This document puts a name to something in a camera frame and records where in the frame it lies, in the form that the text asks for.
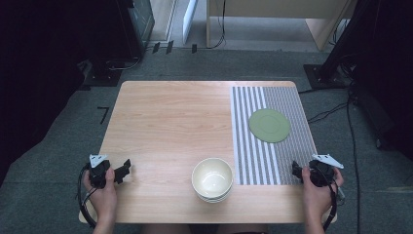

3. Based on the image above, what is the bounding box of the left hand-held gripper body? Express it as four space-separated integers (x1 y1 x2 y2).
89 153 113 190

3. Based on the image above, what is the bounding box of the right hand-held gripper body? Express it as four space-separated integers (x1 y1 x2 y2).
308 153 345 188

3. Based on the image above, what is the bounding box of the person's right hand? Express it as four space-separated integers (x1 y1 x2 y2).
301 166 345 226

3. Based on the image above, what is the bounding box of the person's left hand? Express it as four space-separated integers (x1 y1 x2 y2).
82 167 119 226

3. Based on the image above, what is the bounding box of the grey white striped placemat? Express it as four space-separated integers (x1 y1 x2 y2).
229 85 319 186

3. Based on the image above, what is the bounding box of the green round plate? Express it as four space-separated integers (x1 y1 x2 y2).
248 108 291 144

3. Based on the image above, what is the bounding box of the cream bowl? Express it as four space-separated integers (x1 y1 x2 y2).
191 157 235 200
195 190 232 205

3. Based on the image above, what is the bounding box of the black stand base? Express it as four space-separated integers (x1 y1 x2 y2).
82 58 124 88

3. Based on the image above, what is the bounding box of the black stand with base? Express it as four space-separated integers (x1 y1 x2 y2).
303 0 378 91

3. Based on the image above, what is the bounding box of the black cabinet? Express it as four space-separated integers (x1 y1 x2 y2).
116 0 156 61

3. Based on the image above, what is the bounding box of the white board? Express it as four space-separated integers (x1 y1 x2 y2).
181 0 200 46

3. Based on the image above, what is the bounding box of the light wooden desk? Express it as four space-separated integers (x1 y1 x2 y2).
206 0 358 52

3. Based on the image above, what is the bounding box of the right hand-held gripper cable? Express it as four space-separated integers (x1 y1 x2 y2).
322 169 339 232

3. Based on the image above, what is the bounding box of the hand-held gripper cable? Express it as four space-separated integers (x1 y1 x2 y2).
322 169 339 232
77 163 99 229

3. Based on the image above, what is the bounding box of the left hand-held gripper cable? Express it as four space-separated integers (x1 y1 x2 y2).
77 163 99 229

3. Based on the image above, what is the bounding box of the black floor cable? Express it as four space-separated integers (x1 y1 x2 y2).
306 91 362 234

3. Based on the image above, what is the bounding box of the black hanging cable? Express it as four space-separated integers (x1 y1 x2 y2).
207 0 227 50

